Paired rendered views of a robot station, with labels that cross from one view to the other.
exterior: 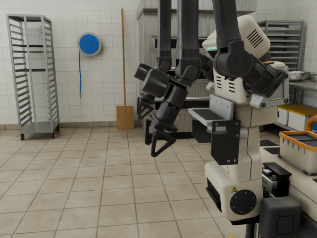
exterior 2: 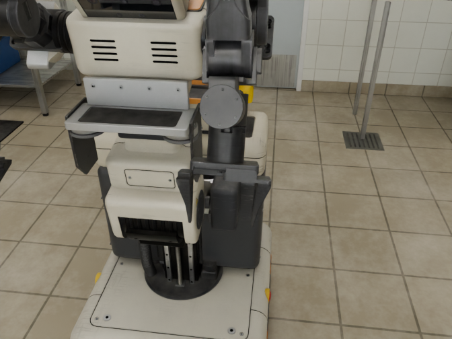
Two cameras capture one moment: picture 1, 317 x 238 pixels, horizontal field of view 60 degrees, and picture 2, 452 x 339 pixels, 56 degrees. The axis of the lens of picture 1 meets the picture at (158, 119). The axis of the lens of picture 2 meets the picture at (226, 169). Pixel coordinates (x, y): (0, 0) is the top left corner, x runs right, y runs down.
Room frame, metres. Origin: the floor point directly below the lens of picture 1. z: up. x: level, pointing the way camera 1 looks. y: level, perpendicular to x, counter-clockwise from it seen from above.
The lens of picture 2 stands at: (0.63, 0.53, 1.42)
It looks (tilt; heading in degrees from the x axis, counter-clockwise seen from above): 33 degrees down; 285
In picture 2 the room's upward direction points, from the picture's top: straight up
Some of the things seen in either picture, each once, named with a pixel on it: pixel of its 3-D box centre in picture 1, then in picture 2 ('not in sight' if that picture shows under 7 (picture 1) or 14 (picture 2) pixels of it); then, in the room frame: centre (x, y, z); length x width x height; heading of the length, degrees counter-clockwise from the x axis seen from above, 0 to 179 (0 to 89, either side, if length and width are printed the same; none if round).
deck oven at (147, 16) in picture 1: (188, 72); not in sight; (4.46, -0.48, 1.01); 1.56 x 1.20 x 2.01; 98
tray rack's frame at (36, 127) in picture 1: (36, 77); not in sight; (4.32, 1.91, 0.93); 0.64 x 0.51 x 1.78; 11
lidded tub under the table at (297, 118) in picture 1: (309, 120); not in sight; (3.83, -2.17, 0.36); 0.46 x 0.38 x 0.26; 98
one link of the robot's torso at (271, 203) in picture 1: (247, 205); (185, 211); (0.98, -0.35, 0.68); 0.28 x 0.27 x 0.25; 8
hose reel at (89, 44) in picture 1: (90, 65); not in sight; (4.80, 1.17, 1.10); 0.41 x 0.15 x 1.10; 98
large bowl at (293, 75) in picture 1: (295, 76); not in sight; (4.22, -2.09, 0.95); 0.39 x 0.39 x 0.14
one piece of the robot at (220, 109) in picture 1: (215, 125); (138, 129); (1.03, -0.22, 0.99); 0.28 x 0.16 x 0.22; 8
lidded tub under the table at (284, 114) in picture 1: (292, 114); not in sight; (4.22, -2.11, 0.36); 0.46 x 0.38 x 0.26; 96
